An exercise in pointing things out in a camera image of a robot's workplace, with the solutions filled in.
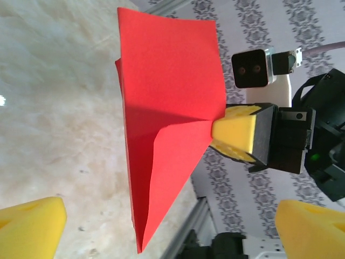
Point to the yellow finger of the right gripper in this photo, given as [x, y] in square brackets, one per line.
[234, 133]
[242, 108]

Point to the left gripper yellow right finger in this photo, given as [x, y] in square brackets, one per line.
[312, 234]

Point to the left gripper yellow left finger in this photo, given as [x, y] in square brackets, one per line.
[29, 232]

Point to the red cloth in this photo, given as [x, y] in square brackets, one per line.
[172, 81]

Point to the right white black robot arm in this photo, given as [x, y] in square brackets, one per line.
[229, 245]

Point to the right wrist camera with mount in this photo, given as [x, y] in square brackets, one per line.
[249, 68]

